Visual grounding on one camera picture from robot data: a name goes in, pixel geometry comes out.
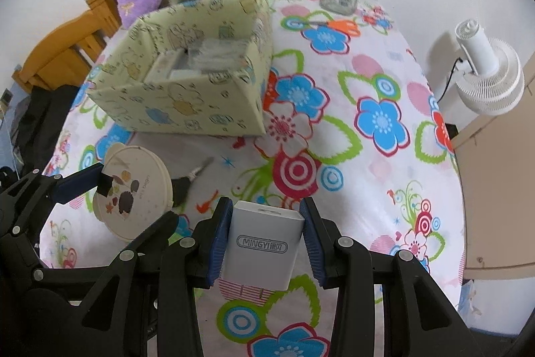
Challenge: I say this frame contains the white Mingyi charger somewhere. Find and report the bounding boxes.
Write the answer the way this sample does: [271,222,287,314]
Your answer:
[221,200,305,291]

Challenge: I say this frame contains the black key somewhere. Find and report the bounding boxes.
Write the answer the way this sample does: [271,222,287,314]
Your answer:
[172,158,214,207]

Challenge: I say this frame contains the round cream compact case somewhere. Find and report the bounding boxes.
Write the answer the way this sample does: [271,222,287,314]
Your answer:
[93,143,173,242]

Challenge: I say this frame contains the white power strip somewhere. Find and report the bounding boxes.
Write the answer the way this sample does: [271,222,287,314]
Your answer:
[143,48,186,83]

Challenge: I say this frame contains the clear bag of floss picks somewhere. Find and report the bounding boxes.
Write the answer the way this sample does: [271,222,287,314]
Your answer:
[185,38,249,73]

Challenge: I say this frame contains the wooden chair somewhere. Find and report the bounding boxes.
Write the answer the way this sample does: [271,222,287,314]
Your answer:
[12,0,121,92]

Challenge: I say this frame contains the yellow cartoon storage box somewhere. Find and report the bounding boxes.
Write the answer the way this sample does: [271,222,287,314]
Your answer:
[88,0,273,136]

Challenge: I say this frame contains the floral tablecloth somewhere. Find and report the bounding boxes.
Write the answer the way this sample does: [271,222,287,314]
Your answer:
[40,0,465,356]

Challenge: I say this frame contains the white standing fan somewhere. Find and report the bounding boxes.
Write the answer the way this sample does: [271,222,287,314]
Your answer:
[447,19,525,117]

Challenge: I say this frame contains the orange scissors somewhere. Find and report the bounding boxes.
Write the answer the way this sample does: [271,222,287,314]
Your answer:
[307,20,361,37]

